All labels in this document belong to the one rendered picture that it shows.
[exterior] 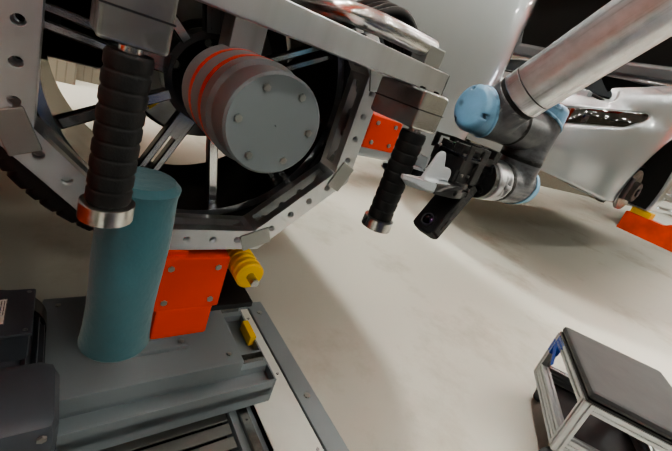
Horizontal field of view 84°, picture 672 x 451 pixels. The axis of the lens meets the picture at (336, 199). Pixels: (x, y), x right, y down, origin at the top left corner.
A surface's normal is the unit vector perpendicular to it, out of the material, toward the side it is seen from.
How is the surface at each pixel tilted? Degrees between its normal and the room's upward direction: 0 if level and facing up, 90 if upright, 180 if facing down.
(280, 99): 90
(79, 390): 0
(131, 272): 92
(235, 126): 90
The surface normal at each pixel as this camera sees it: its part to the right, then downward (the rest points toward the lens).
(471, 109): -0.83, -0.12
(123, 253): 0.24, 0.39
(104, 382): 0.33, -0.89
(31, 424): 0.51, -0.66
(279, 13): 0.53, 0.44
